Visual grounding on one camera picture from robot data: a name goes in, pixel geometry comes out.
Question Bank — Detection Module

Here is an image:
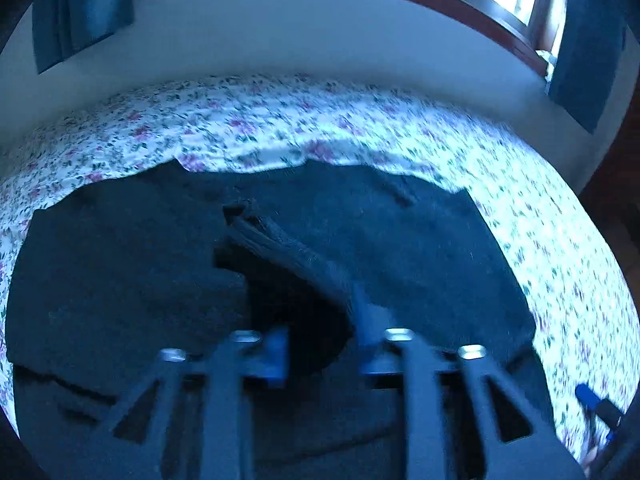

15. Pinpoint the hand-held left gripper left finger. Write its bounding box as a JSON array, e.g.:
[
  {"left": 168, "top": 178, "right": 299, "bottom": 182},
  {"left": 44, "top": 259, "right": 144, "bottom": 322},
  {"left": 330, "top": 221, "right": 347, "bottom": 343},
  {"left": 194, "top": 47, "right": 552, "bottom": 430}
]
[{"left": 95, "top": 327, "right": 292, "bottom": 480}]

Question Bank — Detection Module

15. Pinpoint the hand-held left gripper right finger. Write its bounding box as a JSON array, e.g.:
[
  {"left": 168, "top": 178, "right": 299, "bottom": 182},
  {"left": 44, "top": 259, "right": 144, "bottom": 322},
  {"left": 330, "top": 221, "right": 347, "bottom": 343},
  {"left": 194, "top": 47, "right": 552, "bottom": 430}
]
[{"left": 356, "top": 326, "right": 588, "bottom": 480}]

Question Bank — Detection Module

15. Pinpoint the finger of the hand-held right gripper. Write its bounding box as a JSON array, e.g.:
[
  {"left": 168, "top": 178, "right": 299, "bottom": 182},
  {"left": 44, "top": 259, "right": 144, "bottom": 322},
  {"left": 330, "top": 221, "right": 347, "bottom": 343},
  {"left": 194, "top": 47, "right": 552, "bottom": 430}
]
[{"left": 574, "top": 382, "right": 627, "bottom": 431}]

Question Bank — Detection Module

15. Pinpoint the dark knitted garment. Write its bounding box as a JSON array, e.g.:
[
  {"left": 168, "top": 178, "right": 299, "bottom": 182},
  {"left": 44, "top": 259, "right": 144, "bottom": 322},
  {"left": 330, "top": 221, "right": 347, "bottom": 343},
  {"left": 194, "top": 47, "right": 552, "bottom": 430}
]
[{"left": 5, "top": 159, "right": 557, "bottom": 480}]

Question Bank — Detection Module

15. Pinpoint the floral bed sheet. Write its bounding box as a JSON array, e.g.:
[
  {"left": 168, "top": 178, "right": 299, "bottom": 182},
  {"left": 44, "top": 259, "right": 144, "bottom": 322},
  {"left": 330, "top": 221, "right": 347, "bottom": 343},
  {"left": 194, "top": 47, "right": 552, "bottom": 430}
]
[{"left": 0, "top": 73, "right": 640, "bottom": 467}]

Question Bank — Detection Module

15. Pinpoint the blue curtain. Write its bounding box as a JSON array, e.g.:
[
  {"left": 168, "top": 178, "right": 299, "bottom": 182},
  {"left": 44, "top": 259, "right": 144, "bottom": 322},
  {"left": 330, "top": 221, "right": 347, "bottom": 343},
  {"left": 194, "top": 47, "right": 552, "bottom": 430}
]
[
  {"left": 546, "top": 0, "right": 629, "bottom": 134},
  {"left": 31, "top": 0, "right": 137, "bottom": 75}
]

